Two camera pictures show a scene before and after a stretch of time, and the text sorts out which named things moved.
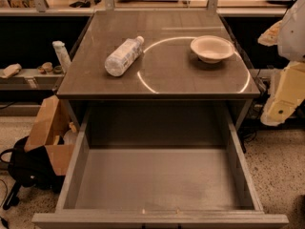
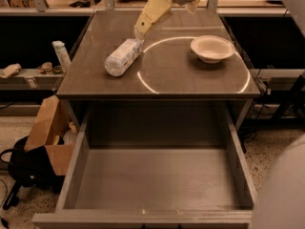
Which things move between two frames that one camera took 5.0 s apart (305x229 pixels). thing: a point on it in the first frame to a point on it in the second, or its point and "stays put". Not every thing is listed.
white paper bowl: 212,49 stays put
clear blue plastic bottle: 123,56 stays put
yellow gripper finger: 270,35 to 192,6
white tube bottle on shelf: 62,56 stays put
